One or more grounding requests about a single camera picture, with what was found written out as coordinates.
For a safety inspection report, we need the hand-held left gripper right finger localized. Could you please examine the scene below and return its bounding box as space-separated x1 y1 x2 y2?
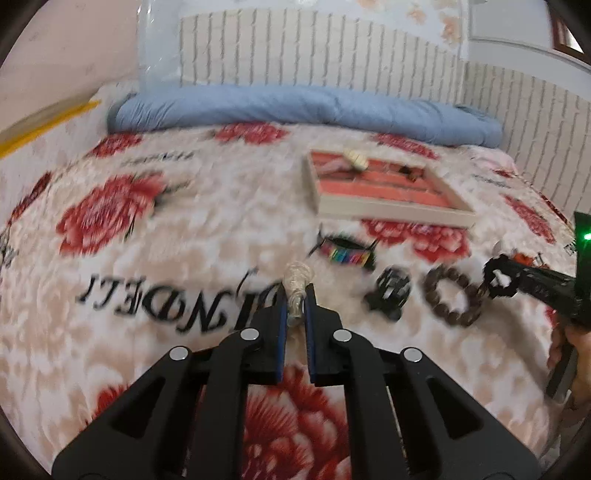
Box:
305 284 541 480

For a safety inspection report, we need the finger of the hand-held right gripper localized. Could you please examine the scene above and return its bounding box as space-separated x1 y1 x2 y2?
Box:
482 255 543 303

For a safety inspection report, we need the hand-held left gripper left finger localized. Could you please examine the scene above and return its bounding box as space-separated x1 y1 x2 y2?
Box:
52 295 291 480

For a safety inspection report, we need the clear bead bracelet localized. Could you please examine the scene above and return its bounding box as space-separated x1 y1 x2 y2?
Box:
283 262 317 330

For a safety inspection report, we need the brown wooden bead bracelet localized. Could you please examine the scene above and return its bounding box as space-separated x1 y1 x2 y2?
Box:
424 264 485 329

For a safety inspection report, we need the rainbow rhinestone hair clip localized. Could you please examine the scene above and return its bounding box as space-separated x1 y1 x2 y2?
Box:
309 231 379 273

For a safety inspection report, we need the black claw hair clip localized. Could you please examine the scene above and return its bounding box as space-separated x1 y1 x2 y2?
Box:
362 270 411 321

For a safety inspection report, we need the white brick-print box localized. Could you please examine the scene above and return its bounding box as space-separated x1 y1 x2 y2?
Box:
302 148 476 229

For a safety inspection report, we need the person's right hand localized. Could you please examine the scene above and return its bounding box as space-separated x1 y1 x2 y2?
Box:
547 323 591 411

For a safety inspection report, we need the pink feather hair accessory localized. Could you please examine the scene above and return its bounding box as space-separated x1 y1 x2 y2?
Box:
318 161 357 179

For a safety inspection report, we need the cream hair clip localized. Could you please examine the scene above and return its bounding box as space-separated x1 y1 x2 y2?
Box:
342 147 369 171

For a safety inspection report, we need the blue quilt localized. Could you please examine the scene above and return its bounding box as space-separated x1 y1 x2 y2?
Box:
107 85 504 149

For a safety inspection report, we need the yellow-edged board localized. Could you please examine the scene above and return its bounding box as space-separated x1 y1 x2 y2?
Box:
0 99 102 160

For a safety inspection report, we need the clear plastic sheet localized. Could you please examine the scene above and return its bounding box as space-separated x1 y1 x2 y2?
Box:
136 0 185 86

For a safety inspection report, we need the window frame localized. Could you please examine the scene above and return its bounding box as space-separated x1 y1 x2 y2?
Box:
551 11 591 63

